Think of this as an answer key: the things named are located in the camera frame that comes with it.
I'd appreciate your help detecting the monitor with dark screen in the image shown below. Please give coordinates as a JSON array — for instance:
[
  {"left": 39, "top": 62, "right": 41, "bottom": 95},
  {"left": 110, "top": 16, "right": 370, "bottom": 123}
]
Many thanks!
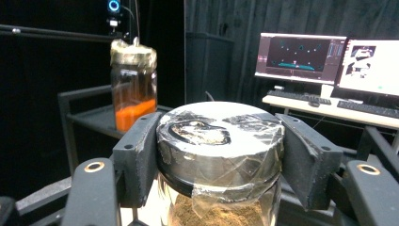
[{"left": 254, "top": 32, "right": 347, "bottom": 86}]

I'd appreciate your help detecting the glass jar of orange powder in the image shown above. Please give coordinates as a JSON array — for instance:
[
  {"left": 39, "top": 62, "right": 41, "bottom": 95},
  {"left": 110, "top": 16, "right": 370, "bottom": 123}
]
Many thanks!
[{"left": 109, "top": 37, "right": 158, "bottom": 133}]

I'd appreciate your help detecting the glass jar of brown powder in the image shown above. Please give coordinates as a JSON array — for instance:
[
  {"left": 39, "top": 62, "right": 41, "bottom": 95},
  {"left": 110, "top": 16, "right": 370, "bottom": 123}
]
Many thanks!
[{"left": 155, "top": 101, "right": 286, "bottom": 226}]

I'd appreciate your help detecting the black horizontal metal bar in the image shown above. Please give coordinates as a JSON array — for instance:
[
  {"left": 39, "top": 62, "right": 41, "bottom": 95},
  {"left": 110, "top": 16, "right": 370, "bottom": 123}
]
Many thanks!
[{"left": 0, "top": 24, "right": 116, "bottom": 43}]

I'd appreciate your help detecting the camera with blue ring light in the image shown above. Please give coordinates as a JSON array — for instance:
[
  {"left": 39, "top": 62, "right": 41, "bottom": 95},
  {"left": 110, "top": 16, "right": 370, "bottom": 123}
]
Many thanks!
[{"left": 106, "top": 0, "right": 124, "bottom": 36}]

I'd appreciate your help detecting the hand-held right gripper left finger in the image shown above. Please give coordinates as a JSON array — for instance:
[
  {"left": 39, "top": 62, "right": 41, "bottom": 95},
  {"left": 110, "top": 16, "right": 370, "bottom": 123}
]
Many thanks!
[{"left": 112, "top": 111, "right": 164, "bottom": 209}]

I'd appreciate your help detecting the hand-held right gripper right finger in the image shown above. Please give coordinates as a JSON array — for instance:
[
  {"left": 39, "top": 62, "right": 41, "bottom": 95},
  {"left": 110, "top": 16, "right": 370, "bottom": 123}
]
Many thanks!
[{"left": 275, "top": 112, "right": 343, "bottom": 211}]

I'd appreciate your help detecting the white desk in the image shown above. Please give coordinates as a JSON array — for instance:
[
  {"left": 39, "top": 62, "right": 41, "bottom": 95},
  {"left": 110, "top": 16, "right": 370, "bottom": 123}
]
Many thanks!
[{"left": 262, "top": 93, "right": 399, "bottom": 130}]

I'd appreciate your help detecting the dark curtain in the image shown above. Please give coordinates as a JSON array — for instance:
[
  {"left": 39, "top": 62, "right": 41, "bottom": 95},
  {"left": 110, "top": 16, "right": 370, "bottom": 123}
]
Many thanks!
[{"left": 184, "top": 0, "right": 399, "bottom": 105}]

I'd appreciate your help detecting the monitor with white screen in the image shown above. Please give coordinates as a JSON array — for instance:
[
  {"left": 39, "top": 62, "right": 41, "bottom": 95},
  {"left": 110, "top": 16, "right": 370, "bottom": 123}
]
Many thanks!
[{"left": 337, "top": 39, "right": 399, "bottom": 98}]

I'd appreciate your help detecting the black keyboard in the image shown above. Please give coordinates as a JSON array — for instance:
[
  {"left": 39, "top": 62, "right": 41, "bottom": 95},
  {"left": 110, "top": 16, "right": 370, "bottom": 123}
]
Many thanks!
[
  {"left": 266, "top": 89, "right": 332, "bottom": 105},
  {"left": 337, "top": 100, "right": 399, "bottom": 120}
]

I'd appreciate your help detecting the black cable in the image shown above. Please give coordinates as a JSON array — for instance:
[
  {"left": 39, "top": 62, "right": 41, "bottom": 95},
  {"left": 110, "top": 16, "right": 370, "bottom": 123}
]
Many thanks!
[{"left": 121, "top": 0, "right": 141, "bottom": 43}]

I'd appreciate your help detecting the black metal rack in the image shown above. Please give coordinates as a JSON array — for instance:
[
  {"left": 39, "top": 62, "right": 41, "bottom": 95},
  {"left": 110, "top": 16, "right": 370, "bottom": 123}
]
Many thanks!
[{"left": 15, "top": 84, "right": 399, "bottom": 226}]

